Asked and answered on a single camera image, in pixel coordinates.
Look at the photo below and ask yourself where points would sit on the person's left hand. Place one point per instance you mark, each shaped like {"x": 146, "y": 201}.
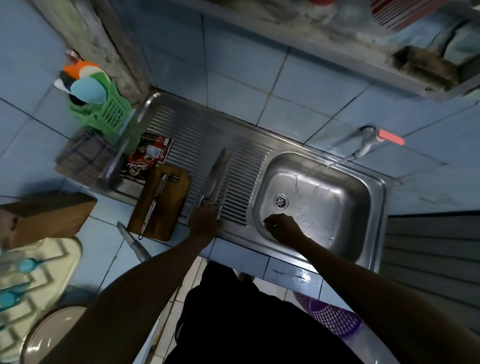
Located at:
{"x": 204, "y": 223}

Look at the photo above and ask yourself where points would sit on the person's right hand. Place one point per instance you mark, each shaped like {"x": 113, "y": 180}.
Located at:
{"x": 285, "y": 228}

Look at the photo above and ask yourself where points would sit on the small wooden cutting board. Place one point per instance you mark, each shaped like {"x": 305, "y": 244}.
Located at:
{"x": 172, "y": 202}

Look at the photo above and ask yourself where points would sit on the knives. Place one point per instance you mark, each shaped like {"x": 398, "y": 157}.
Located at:
{"x": 157, "y": 198}

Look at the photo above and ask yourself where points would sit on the person's right forearm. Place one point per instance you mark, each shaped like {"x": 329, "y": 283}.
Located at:
{"x": 393, "y": 303}

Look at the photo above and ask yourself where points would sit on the person's left forearm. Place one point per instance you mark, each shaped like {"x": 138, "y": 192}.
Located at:
{"x": 127, "y": 303}

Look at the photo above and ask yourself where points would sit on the person's black clothing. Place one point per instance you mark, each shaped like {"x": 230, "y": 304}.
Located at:
{"x": 255, "y": 322}

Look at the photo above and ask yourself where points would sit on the stainless steel sink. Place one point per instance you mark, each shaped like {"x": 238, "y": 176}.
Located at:
{"x": 318, "y": 210}

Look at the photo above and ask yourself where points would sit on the red black sachet pack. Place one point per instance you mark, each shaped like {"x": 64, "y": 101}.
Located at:
{"x": 148, "y": 157}

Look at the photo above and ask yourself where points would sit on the purple plastic basket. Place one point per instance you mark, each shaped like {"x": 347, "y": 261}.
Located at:
{"x": 333, "y": 318}

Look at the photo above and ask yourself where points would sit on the checked dishcloth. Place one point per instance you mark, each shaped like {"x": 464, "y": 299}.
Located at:
{"x": 84, "y": 157}

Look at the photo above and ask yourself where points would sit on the green plastic basket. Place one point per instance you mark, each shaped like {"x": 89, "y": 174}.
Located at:
{"x": 110, "y": 112}

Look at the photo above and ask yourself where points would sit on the grey slatted wooden door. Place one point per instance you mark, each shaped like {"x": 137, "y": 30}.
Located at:
{"x": 435, "y": 255}

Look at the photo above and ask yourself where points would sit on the wooden knife block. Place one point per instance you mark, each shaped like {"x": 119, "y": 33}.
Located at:
{"x": 48, "y": 217}

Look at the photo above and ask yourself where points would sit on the cream cup rack teal knobs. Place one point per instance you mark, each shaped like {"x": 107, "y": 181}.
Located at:
{"x": 48, "y": 270}

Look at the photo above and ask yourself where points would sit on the light blue plastic scoop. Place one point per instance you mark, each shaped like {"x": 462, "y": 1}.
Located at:
{"x": 89, "y": 90}

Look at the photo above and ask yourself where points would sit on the round brown-rimmed plate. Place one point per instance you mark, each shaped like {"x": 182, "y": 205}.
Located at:
{"x": 52, "y": 333}

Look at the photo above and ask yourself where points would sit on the orange plastic utensil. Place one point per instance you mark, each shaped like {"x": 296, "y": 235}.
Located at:
{"x": 78, "y": 69}

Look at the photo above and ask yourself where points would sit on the wooden scrub brush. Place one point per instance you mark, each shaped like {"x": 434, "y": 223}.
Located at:
{"x": 427, "y": 67}

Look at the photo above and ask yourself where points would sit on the red striped drinking glass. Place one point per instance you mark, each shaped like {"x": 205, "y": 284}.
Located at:
{"x": 405, "y": 13}

